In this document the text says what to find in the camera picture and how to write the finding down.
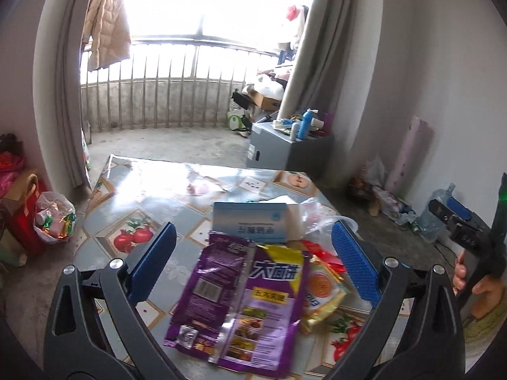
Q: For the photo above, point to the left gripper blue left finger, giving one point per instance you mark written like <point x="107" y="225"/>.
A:
<point x="76" y="346"/>

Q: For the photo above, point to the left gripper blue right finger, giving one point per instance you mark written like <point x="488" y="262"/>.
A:
<point x="432" y="343"/>

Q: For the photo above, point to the yellow orange snack packet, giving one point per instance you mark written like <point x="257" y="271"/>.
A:
<point x="325" y="291"/>

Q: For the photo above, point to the red wrapper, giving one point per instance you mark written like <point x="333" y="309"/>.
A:
<point x="332" y="260"/>

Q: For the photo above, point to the clear plastic bag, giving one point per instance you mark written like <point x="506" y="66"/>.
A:
<point x="318" y="220"/>

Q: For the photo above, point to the purple snack bag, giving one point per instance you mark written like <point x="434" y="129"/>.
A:
<point x="241" y="306"/>

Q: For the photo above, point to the light blue paper box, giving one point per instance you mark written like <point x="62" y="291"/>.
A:
<point x="262" y="222"/>

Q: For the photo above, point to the person's right hand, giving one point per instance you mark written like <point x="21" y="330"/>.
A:
<point x="486" y="294"/>

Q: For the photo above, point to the pink rolled mat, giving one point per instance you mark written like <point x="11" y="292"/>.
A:
<point x="413" y="148"/>

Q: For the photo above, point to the red gift bag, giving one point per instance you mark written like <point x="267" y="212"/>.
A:
<point x="21" y="217"/>

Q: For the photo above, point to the plastic bag of candies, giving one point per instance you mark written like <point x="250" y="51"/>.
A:
<point x="54" y="218"/>

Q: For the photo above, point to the fruit pattern tablecloth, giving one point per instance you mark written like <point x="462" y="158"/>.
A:
<point x="186" y="272"/>

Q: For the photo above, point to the pile of colourful clothes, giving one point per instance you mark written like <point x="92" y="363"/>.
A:
<point x="12" y="161"/>

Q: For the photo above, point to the pink torn wrapper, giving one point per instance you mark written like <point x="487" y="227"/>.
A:
<point x="204" y="180"/>

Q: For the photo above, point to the blue spray bottle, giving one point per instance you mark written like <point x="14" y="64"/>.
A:
<point x="306" y="124"/>

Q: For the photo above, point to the white bottle on cabinet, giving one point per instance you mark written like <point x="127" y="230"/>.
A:
<point x="294" y="130"/>

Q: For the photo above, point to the grey right curtain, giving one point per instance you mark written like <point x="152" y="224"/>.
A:
<point x="336" y="59"/>

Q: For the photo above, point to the grey curtain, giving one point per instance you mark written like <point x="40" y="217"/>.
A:
<point x="57" y="91"/>
<point x="336" y="59"/>

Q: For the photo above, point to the grey cabinet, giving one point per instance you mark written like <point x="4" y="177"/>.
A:
<point x="272" y="149"/>

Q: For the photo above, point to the cardboard box on balcony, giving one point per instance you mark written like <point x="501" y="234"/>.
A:
<point x="270" y="101"/>

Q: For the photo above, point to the grey left curtain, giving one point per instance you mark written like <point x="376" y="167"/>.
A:
<point x="57" y="91"/>

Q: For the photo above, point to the metal balcony railing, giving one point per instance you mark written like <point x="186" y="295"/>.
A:
<point x="180" y="81"/>

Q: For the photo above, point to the beige padded jacket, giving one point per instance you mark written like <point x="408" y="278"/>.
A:
<point x="106" y="28"/>

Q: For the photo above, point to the pile of bags by wall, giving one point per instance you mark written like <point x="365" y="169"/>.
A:
<point x="367" y="187"/>

